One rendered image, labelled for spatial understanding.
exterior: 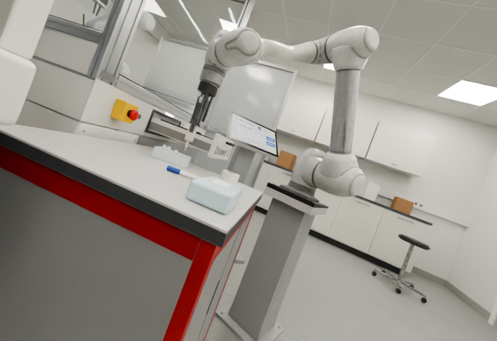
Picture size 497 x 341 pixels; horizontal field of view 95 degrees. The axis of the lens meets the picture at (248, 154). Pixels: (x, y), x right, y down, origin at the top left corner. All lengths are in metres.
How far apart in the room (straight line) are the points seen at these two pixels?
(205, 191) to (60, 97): 0.65
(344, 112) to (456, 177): 4.31
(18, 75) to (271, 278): 1.22
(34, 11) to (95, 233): 0.37
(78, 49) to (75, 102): 0.18
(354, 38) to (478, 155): 4.57
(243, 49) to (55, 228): 0.64
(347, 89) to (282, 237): 0.79
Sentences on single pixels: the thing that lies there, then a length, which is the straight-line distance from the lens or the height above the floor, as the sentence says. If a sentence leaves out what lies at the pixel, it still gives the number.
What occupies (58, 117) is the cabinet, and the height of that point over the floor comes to 0.78.
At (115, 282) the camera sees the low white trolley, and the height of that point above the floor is 0.59.
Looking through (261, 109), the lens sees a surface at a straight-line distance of 2.88.
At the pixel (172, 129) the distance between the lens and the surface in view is 1.10.
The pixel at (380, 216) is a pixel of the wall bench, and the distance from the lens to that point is 4.17.
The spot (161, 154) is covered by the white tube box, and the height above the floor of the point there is 0.78.
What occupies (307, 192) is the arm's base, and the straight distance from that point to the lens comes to 1.27.
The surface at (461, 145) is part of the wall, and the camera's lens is 5.38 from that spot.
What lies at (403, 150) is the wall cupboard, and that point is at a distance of 4.63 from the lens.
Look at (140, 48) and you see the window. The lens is 1.04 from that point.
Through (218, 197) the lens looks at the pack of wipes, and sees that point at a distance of 0.46.
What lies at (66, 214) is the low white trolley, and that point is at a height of 0.66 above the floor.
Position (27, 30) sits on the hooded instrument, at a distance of 0.50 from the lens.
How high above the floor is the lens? 0.89
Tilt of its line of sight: level
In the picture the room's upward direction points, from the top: 21 degrees clockwise
